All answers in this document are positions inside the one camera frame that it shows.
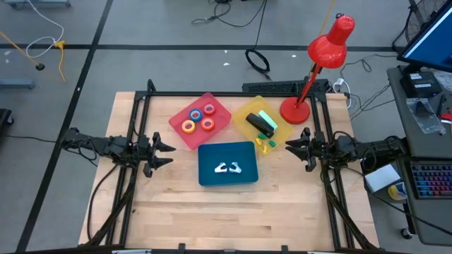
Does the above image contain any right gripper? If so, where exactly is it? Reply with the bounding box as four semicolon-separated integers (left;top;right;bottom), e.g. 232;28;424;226
285;127;328;173

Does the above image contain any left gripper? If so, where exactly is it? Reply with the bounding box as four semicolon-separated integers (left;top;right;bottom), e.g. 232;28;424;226
139;132;177;179

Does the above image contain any yellow tape roll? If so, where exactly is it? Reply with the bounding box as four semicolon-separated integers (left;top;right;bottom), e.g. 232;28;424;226
181;119;197;135

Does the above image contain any green sticky note pad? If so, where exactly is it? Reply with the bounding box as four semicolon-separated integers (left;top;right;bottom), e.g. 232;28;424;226
257;109;280;131

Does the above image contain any black stapler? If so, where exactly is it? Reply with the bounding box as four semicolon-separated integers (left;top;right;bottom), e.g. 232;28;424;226
245;112;275;139

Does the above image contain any orange tape roll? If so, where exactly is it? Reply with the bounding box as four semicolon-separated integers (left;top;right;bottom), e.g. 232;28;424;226
201;116;216;132

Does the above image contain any yellow plastic tray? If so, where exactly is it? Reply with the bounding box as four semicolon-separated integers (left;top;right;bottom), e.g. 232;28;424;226
232;95;295;157

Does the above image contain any blue plastic tray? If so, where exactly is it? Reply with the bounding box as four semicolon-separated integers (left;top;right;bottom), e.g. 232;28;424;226
197;140;260;187

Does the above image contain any pink plastic tray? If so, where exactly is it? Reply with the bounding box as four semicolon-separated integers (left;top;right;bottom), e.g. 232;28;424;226
168;92;233;151

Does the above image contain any white power plug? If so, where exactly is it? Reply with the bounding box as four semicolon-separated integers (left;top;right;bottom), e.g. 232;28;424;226
332;78;353;109

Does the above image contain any white cardboard box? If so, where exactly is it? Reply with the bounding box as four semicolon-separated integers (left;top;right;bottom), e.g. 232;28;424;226
364;163;402;193

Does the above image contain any red desk lamp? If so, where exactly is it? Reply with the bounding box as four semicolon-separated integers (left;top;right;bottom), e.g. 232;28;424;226
279;13;357;126

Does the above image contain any grey side desk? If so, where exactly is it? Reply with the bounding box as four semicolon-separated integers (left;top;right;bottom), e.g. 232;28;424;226
386;65;452;247

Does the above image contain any yellow and blue item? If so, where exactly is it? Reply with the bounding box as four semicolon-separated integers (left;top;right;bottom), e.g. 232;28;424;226
387;181;409;202

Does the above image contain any clear plastic bag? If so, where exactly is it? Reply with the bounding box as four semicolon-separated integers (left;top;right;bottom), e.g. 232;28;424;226
405;97;447;136

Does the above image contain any black mini computer box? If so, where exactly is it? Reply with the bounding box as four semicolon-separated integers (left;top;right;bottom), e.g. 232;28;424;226
399;71;443;99

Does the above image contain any backlit keyboard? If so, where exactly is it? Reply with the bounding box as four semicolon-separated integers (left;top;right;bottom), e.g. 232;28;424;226
409;162;452;200

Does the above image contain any black chair base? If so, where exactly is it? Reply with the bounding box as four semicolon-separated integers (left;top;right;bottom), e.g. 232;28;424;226
0;108;15;132

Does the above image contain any computer monitor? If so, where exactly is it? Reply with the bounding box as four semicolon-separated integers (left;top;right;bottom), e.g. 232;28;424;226
396;0;452;74

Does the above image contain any black floor fan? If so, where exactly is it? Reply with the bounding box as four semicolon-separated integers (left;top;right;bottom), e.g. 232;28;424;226
391;0;450;54

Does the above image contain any black aluminium table frame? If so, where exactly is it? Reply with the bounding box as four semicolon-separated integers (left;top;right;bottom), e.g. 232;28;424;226
84;79;381;254

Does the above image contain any coiled black cable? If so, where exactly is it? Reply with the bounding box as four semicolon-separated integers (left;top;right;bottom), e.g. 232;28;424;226
244;48;273;80

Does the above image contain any yellow hanging cord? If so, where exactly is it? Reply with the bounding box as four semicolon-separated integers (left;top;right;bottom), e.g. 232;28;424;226
309;0;337;71

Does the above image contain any black floor cable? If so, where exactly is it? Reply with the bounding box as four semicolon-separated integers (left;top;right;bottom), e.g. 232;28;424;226
190;0;270;29

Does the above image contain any yellow floor cable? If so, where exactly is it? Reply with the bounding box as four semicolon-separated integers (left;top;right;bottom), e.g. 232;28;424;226
52;40;68;83

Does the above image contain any white floor cable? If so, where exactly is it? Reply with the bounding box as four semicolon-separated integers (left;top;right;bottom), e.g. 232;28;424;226
25;0;66;59

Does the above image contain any yellow cord with black ball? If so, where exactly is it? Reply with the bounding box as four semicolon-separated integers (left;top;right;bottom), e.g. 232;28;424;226
0;30;47;72

